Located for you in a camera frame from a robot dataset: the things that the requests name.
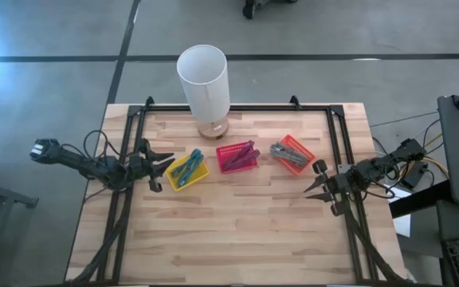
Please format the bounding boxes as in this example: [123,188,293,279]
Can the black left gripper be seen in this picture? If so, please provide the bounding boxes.
[127,138,176,193]

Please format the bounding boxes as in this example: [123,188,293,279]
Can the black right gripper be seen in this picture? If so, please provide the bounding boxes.
[304,159,350,217]

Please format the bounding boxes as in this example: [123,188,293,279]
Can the yellow plastic basket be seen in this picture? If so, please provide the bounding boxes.
[165,154,210,192]

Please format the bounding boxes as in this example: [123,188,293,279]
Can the orange plastic basket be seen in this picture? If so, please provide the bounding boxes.
[271,134,317,176]

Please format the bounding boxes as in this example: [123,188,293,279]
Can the red plastic basket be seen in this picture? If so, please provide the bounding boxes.
[215,141,259,175]

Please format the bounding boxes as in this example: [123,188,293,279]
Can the white paper sheet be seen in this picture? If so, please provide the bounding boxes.
[388,187,413,238]

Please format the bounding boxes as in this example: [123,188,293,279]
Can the white shade wooden base lamp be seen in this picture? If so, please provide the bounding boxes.
[176,44,230,140]

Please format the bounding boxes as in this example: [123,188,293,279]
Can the black power adapter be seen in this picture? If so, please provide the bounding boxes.
[404,163,428,189]

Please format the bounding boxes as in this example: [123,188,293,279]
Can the black wheeled chair base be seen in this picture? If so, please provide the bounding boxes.
[241,0,299,20]

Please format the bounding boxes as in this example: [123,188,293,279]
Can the black cable bundle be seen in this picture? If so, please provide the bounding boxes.
[72,191,130,283]
[345,202,405,285]

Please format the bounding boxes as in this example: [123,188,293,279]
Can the black aluminium table frame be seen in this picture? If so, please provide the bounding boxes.
[96,104,379,286]

